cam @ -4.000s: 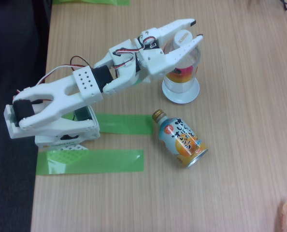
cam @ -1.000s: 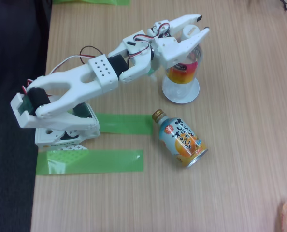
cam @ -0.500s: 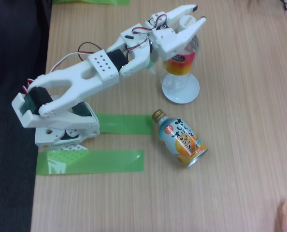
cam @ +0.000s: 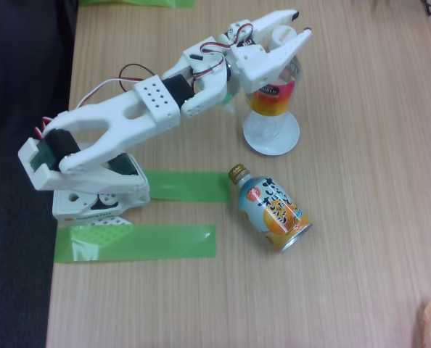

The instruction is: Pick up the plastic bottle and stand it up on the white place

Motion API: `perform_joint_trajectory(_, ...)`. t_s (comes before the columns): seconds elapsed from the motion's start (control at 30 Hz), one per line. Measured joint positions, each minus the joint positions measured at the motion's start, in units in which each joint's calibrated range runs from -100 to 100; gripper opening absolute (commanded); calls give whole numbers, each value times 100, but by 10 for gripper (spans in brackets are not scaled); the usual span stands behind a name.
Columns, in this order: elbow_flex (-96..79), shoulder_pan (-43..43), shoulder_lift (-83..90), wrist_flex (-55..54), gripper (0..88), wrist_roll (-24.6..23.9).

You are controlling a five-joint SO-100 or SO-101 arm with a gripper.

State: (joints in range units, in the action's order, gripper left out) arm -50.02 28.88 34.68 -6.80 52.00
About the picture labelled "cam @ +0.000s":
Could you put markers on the orange juice bottle can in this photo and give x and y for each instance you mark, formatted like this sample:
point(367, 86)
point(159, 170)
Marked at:
point(270, 210)

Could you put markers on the long green tape strip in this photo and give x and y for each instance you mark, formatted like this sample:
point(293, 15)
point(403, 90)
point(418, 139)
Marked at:
point(157, 242)

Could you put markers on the short green tape strip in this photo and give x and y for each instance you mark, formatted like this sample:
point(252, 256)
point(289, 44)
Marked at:
point(190, 186)

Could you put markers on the white round plate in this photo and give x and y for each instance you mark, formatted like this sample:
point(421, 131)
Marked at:
point(291, 141)

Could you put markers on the green tape at table edge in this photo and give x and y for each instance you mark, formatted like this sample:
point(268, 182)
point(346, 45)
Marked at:
point(135, 3)

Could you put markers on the clear plastic bottle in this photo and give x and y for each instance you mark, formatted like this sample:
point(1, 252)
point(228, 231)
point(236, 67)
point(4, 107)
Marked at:
point(270, 101)

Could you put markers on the green paper label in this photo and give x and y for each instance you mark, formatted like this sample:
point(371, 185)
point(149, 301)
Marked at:
point(227, 98)

